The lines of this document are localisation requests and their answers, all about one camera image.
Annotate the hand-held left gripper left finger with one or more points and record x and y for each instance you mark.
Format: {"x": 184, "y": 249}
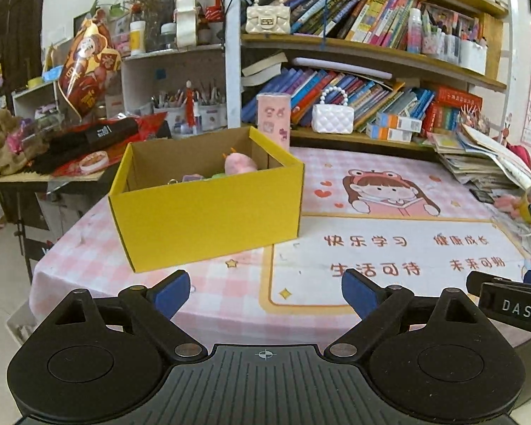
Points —
{"x": 170, "y": 299}

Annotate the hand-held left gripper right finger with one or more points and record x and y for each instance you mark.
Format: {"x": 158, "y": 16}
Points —
{"x": 360, "y": 296}

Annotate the yellow cardboard box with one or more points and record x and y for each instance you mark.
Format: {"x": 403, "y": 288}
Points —
{"x": 203, "y": 221}

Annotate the pink plush paw toy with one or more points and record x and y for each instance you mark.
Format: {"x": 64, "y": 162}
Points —
{"x": 241, "y": 164}

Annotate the pink checked printed tablecloth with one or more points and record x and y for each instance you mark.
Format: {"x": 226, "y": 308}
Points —
{"x": 230, "y": 292}

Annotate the pink fluffy item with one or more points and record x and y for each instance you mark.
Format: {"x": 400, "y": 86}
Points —
{"x": 511, "y": 202}

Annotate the dark phone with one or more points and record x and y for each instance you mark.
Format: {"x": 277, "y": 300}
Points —
{"x": 482, "y": 195}

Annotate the stack of papers and books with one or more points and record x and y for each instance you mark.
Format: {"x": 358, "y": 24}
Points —
{"x": 473, "y": 164}

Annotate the white tape roll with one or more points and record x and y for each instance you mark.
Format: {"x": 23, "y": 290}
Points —
{"x": 93, "y": 161}
{"x": 186, "y": 22}

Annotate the white orange carton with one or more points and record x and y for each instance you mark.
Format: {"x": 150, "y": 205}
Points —
{"x": 400, "y": 122}
{"x": 389, "y": 133}

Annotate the row of red books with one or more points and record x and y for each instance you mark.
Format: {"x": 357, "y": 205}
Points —
{"x": 451, "y": 113}

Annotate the red packaging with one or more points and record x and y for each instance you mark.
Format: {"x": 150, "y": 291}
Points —
{"x": 152, "y": 121}

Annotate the white quilted handbag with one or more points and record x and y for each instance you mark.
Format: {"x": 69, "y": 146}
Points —
{"x": 332, "y": 119}

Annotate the black fabric bag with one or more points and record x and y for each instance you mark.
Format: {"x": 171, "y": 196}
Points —
{"x": 101, "y": 133}

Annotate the black side table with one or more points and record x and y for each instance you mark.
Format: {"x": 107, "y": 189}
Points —
{"x": 22, "y": 195}

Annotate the white pen cup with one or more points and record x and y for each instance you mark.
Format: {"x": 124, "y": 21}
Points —
{"x": 213, "y": 117}
{"x": 170, "y": 113}

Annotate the red white doll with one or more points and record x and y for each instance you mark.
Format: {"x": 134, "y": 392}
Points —
{"x": 189, "y": 106}

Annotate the row of colourful books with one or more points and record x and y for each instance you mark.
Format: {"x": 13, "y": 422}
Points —
{"x": 371, "y": 97}
{"x": 363, "y": 13}

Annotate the pink cylinder container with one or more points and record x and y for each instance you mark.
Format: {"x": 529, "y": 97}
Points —
{"x": 272, "y": 115}

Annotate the brown plush cloth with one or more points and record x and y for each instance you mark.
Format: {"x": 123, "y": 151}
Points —
{"x": 4, "y": 146}

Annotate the white pen holder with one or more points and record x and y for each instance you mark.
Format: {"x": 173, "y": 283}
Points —
{"x": 472, "y": 57}

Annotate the white shelf unit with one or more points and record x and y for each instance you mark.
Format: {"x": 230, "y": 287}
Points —
{"x": 159, "y": 71}

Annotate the white paper roll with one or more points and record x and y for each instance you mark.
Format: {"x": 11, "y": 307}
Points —
{"x": 340, "y": 68}

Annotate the thick book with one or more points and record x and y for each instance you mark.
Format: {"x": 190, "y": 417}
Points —
{"x": 259, "y": 80}
{"x": 265, "y": 64}

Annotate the small white shelf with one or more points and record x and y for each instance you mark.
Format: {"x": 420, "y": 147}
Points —
{"x": 35, "y": 99}

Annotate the wooden bookshelf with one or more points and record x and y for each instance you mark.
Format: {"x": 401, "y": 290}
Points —
{"x": 380, "y": 53}

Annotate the red foil bag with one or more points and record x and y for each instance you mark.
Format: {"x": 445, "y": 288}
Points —
{"x": 86, "y": 66}

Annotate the set of colourful markers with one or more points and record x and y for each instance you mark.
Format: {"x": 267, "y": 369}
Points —
{"x": 433, "y": 40}

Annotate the white bottle yellow label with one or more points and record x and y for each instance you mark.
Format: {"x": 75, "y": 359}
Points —
{"x": 137, "y": 40}

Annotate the brown bottle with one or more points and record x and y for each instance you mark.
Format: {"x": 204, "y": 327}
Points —
{"x": 204, "y": 31}

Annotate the cream quilted handbag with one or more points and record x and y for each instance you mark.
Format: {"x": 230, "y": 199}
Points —
{"x": 267, "y": 20}

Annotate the dark wooden door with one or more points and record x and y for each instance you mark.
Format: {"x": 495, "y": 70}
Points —
{"x": 9, "y": 31}

